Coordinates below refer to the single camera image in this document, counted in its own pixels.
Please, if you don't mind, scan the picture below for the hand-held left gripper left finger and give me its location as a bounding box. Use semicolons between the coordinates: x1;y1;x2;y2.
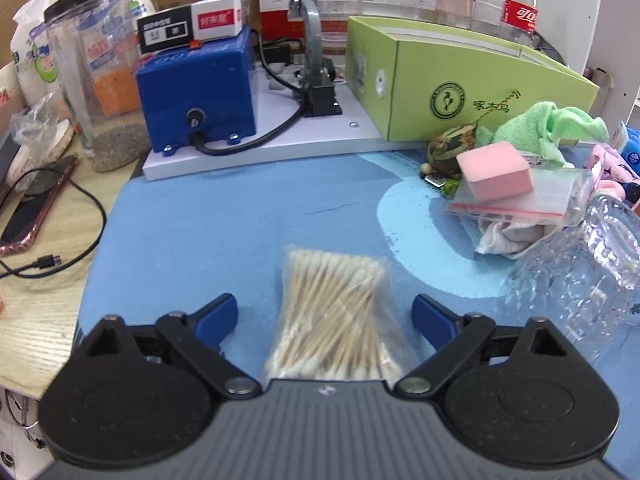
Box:
75;292;261;402

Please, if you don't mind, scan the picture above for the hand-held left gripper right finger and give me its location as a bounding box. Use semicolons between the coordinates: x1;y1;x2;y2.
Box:
394;294;576;401

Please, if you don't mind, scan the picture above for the bag of cotton swabs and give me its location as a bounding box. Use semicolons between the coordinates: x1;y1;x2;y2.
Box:
262;246;406;382

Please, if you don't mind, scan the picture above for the white cloth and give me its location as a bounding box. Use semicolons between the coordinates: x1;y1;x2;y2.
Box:
474;212;556;260

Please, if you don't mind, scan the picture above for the pink sponge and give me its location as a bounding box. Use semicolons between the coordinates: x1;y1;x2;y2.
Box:
455;141;535;202

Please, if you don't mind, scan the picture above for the green towel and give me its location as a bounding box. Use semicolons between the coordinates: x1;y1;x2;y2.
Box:
475;101;610;168

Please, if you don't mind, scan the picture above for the green cardboard box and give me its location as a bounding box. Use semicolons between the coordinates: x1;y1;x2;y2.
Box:
345;15;601;142

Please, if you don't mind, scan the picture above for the blue printed table mat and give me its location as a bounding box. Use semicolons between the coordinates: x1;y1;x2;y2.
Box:
75;140;640;386

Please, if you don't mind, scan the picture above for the textured clear glass cup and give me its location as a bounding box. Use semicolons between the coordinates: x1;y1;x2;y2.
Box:
500;192;640;361

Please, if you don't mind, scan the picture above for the green patterned fabric sachet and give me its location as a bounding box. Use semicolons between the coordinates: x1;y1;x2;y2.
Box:
425;124;481;188

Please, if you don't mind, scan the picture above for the clear zip bag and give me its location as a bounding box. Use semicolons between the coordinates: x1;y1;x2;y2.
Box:
447;167;596;226

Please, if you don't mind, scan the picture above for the white base board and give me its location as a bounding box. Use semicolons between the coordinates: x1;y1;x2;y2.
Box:
142;60;401;181

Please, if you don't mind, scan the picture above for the smartphone with pink case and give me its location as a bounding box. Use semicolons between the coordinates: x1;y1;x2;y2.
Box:
0;154;80;257

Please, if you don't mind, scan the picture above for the blue metal machine box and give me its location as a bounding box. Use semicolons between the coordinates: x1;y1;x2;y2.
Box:
136;27;258;153

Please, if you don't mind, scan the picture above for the pink patterned pouch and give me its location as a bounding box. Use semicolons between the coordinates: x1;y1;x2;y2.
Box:
590;144;640;206

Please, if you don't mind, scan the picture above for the clear jar with black lid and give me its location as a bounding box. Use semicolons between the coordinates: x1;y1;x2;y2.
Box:
44;0;148;173

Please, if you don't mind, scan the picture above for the blue tissue pack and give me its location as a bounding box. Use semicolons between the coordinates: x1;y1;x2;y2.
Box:
615;121;640;176

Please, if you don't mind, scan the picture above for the black and white small box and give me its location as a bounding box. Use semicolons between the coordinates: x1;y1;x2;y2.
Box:
137;5;196;56

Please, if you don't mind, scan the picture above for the red and white small box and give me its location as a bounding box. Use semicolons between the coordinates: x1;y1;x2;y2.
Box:
190;0;251;41

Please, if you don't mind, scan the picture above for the cola bottle with red label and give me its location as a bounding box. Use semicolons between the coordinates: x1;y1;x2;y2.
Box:
501;0;541;48

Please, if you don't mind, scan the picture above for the white shelf unit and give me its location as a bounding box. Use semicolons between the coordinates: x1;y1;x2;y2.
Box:
537;0;640;121

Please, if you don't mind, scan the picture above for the black usb cable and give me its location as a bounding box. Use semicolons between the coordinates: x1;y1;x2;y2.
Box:
0;167;108;281

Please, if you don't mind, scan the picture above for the black power cable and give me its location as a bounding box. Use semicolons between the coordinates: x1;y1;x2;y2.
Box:
194;95;311;157

